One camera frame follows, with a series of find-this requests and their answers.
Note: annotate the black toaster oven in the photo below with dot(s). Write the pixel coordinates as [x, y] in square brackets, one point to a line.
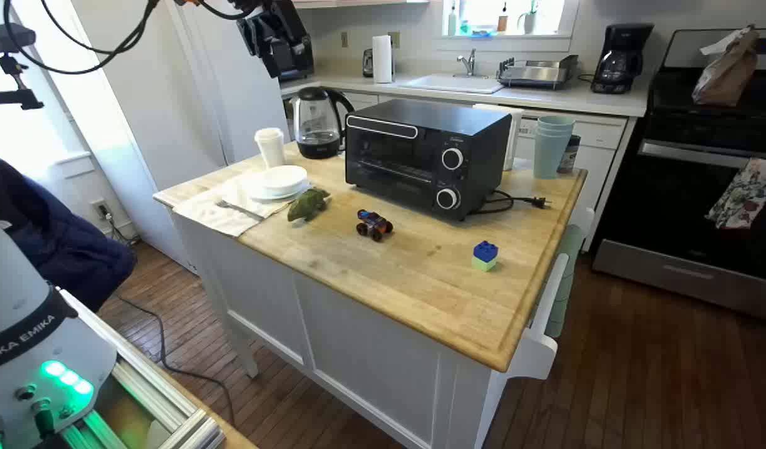
[436, 157]

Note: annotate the white kitchen island cart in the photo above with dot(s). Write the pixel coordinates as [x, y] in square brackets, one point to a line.
[405, 330]

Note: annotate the dark blue jacket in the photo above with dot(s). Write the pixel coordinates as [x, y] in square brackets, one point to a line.
[64, 247]

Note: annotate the glass electric kettle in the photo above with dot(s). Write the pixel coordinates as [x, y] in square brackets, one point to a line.
[317, 120]

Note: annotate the paper towel roll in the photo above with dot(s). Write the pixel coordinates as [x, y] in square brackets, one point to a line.
[382, 65]

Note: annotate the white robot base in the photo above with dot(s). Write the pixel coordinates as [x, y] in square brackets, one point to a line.
[52, 363]

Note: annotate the black camera on stand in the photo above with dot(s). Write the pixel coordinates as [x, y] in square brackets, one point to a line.
[14, 40]

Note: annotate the metal fork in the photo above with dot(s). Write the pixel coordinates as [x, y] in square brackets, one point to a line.
[251, 213]

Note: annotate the white cloth mat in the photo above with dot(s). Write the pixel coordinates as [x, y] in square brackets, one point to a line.
[230, 222]

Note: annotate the black stove oven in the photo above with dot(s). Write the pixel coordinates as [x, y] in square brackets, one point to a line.
[660, 221]

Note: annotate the kitchen sink faucet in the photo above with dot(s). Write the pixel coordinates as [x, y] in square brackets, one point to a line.
[469, 62]

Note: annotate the floral dish towel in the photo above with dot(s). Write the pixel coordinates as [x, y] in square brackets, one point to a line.
[741, 201]

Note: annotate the white stacked plates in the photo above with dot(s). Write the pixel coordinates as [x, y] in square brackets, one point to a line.
[276, 182]

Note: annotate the aluminium frame rail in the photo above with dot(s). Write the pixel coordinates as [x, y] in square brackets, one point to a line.
[130, 402]

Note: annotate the small toy monster truck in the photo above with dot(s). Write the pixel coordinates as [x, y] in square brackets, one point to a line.
[373, 226]

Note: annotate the white paper cup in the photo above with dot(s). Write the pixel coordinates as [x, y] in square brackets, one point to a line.
[270, 143]

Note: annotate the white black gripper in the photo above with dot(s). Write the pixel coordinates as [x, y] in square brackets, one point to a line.
[281, 40]

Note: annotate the black coffee maker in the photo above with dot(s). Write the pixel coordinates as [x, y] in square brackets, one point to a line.
[623, 59]

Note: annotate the silver flat grill appliance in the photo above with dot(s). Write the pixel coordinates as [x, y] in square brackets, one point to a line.
[538, 74]

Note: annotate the green plush toy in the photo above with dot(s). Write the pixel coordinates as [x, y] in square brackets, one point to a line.
[309, 206]

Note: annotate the blue green toy block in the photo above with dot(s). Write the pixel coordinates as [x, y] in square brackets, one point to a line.
[484, 256]

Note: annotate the stacked teal plastic cups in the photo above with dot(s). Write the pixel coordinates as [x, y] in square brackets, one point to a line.
[549, 143]

